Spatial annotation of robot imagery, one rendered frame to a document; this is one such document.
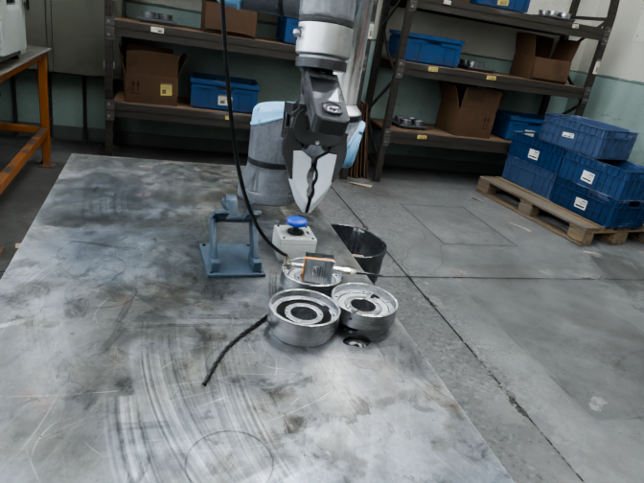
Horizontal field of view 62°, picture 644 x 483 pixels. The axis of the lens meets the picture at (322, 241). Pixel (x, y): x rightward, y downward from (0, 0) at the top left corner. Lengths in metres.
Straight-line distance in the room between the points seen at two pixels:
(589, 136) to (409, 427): 3.96
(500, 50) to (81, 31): 3.63
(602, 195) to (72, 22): 4.02
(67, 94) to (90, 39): 0.55
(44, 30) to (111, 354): 3.93
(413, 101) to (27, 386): 4.80
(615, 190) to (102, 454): 4.00
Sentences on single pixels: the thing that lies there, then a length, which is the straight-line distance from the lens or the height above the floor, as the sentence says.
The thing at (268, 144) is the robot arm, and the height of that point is 0.94.
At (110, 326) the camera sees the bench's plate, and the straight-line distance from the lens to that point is 0.79.
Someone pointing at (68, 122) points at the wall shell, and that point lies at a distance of 4.86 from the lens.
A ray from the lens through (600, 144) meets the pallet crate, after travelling 4.46.
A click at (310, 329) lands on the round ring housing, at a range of 0.74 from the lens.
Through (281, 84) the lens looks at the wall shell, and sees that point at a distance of 4.83.
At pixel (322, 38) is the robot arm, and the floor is 1.20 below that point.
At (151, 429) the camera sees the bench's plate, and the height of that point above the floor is 0.80.
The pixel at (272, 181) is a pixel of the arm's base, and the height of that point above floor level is 0.86.
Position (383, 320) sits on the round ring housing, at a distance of 0.81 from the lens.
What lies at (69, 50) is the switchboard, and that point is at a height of 0.73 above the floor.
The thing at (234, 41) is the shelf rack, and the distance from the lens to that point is 4.14.
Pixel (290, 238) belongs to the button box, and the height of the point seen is 0.85.
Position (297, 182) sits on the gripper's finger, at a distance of 0.75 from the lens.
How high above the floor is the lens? 1.23
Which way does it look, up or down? 23 degrees down
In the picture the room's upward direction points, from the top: 9 degrees clockwise
